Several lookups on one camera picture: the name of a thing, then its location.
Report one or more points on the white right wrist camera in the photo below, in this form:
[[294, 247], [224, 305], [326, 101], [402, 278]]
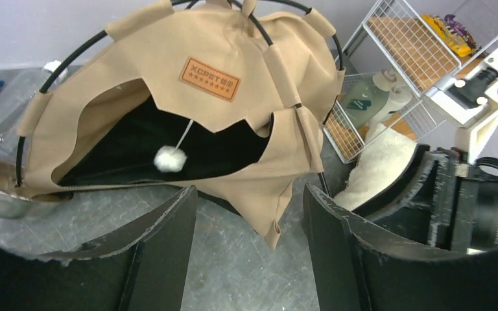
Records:
[[470, 103]]

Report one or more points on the yellow candy bag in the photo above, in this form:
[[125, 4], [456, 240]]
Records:
[[437, 24]]

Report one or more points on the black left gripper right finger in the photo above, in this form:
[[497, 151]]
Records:
[[358, 265]]

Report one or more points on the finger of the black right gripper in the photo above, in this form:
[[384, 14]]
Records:
[[417, 206]]

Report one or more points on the cream fluffy pillow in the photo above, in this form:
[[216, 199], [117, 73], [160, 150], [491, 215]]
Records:
[[385, 158]]

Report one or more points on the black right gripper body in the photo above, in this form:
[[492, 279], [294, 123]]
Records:
[[475, 220]]

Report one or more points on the dark brown candy bag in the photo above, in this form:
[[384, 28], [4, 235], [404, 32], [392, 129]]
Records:
[[458, 31]]

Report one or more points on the white pompom toy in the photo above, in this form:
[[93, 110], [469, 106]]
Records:
[[170, 159]]

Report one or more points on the beige fabric pet tent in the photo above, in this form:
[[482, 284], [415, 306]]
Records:
[[232, 86]]

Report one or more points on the white wire shelf rack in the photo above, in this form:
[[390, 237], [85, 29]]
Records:
[[419, 57]]

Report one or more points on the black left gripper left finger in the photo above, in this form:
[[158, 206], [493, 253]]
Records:
[[139, 266]]

